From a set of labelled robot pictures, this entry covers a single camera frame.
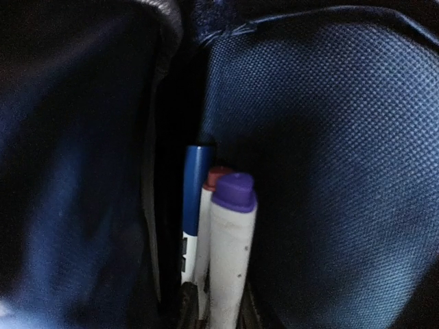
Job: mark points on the white marker blue cap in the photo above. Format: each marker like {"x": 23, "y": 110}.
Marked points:
{"x": 198, "y": 161}

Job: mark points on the white marker red cap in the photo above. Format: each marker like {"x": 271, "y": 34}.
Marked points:
{"x": 203, "y": 244}

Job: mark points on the white marker purple cap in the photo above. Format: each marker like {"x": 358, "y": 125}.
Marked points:
{"x": 233, "y": 214}

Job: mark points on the navy blue student backpack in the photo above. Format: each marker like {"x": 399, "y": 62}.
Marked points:
{"x": 332, "y": 106}

